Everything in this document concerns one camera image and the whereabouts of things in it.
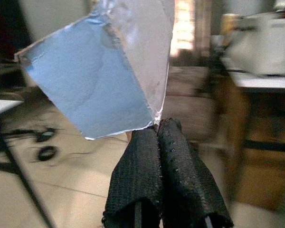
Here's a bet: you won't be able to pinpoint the yellow foil-lined carton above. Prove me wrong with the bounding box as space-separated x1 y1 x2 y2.
14 0 175 141

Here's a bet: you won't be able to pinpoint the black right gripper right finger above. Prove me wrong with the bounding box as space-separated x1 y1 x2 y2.
157 117 235 228

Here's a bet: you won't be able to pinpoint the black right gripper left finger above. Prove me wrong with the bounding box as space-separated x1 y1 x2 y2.
101 129 163 228

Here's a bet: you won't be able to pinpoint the white bulky bag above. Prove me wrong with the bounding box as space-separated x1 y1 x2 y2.
222 11 285 76

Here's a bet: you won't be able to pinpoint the black coiled floor cable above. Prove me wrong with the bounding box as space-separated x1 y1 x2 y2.
34 128 59 163

